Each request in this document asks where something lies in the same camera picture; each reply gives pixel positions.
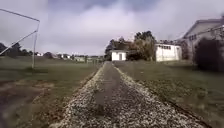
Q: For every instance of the small white shed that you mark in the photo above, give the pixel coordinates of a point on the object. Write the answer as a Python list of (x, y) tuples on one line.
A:
[(118, 55)]

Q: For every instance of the grey gravel path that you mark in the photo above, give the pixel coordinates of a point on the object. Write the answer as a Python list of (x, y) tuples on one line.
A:
[(111, 90)]

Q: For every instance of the group of trees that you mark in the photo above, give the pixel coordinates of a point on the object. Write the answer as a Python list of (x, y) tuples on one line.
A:
[(143, 45)]

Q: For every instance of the row of distant houses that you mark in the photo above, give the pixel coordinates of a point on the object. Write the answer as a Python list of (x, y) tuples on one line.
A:
[(71, 57)]

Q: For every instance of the white low building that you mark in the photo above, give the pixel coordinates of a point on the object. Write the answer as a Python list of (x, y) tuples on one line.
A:
[(167, 52)]

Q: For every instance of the grass field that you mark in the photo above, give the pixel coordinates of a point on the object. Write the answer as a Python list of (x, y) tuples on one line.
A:
[(173, 80), (43, 78)]

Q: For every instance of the dark bush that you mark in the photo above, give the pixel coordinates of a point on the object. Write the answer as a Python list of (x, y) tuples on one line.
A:
[(208, 55)]

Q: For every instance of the large grey building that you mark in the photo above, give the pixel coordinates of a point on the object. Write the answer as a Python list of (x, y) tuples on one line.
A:
[(203, 31)]

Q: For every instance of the row of distant trees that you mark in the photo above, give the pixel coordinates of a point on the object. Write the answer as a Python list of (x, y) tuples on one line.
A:
[(13, 50)]

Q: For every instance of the white goal frame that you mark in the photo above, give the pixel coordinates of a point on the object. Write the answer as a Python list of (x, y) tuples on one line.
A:
[(34, 50)]

